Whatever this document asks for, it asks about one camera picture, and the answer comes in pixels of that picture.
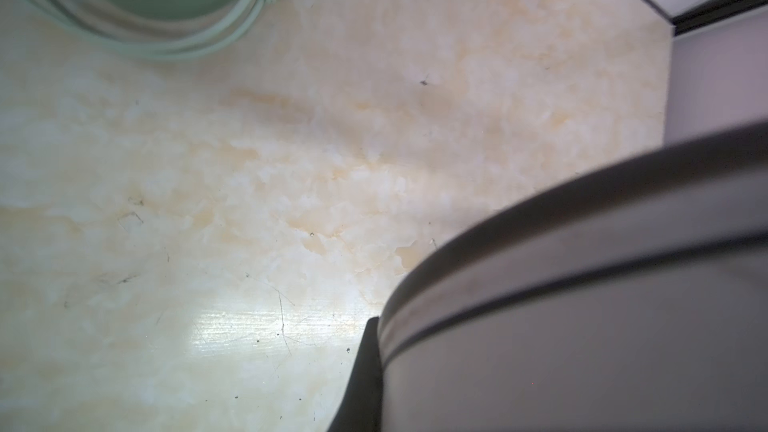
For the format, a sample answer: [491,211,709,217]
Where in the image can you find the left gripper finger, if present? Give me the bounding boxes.
[328,317,383,432]

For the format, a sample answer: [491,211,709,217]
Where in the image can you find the white black headphones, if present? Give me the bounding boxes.
[379,123,767,431]

